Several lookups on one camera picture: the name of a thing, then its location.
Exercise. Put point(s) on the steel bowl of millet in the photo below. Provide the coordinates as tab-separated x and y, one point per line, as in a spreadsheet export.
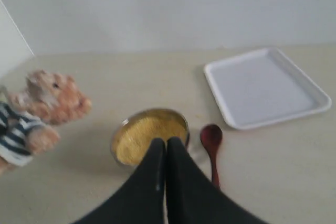
132	138

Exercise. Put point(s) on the white rectangular plastic tray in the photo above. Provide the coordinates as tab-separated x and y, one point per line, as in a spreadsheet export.
263	87

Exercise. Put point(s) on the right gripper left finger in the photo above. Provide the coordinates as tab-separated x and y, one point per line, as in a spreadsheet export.
140	198

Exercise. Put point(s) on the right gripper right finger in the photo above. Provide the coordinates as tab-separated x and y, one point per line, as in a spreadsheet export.
192	198

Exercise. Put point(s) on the dark red wooden spoon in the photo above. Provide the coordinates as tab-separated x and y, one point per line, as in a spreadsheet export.
211	137

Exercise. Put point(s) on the pink teddy bear striped sweater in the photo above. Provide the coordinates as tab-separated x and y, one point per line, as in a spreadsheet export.
29	117

